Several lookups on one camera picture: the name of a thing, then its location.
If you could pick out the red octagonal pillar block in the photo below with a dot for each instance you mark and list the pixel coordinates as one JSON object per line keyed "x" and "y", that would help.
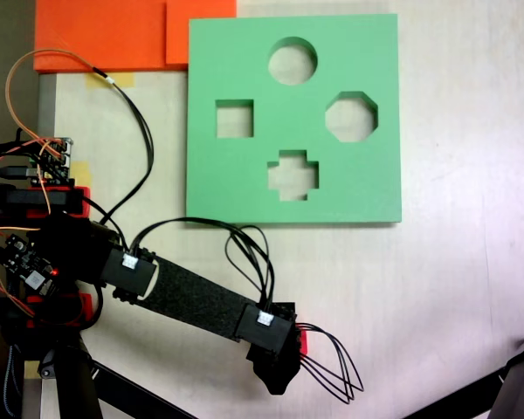
{"x": 304, "y": 342}

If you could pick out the small yellow tape piece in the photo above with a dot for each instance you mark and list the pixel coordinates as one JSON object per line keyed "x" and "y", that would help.
{"x": 30, "y": 371}

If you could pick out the wide yellow tape strip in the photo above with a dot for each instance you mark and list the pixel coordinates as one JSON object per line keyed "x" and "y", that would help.
{"x": 124, "y": 80}

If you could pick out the green shape sorter board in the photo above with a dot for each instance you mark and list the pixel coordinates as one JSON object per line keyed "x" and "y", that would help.
{"x": 244, "y": 65}

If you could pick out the black notched tripod leg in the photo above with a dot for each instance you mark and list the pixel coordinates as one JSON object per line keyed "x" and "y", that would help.
{"x": 519, "y": 384}

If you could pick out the red and black clamp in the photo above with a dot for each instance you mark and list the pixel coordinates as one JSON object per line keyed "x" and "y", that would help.
{"x": 80, "y": 201}

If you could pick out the black driver circuit board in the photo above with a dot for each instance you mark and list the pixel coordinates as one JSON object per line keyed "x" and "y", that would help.
{"x": 24, "y": 259}

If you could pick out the large orange flat block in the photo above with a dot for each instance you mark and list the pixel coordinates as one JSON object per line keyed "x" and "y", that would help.
{"x": 100, "y": 35}

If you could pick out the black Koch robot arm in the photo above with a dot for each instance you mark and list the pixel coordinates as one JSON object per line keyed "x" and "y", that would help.
{"x": 192, "y": 297}

